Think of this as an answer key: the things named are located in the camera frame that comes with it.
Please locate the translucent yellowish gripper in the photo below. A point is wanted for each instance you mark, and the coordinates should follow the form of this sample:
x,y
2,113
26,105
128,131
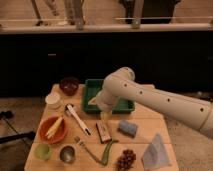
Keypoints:
x,y
105,116

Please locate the yellow banana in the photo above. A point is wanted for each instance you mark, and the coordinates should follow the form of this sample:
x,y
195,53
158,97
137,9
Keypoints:
x,y
52,130

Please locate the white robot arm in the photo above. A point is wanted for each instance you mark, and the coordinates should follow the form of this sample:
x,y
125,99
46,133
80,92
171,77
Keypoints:
x,y
194,113

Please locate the small metal cup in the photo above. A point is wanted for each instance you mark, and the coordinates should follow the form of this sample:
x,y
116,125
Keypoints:
x,y
67,154

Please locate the light green plastic cup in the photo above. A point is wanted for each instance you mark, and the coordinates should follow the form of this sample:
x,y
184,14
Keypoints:
x,y
42,151

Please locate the wooden block eraser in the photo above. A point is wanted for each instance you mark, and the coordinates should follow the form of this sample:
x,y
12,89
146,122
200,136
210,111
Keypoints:
x,y
103,132

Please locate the blue sponge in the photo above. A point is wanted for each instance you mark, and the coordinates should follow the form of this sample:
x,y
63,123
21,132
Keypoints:
x,y
127,128

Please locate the green plastic tray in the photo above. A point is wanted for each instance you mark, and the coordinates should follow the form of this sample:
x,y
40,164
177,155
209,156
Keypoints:
x,y
92,87

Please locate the dark red bowl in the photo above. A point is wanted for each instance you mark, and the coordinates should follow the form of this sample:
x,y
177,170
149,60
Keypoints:
x,y
69,85

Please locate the bunch of dark grapes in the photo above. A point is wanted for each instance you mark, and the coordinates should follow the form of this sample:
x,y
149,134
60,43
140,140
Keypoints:
x,y
126,160

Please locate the white round container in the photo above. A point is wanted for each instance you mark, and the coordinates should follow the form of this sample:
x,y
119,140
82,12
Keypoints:
x,y
53,100

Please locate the orange plastic bowl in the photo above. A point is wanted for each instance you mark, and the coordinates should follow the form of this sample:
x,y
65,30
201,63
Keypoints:
x,y
58,136

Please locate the grey folded cloth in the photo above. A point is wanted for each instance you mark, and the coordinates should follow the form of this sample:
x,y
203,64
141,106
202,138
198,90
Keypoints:
x,y
155,155

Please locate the black tripod stand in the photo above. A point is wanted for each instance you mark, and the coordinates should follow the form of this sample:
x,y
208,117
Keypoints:
x,y
5,116

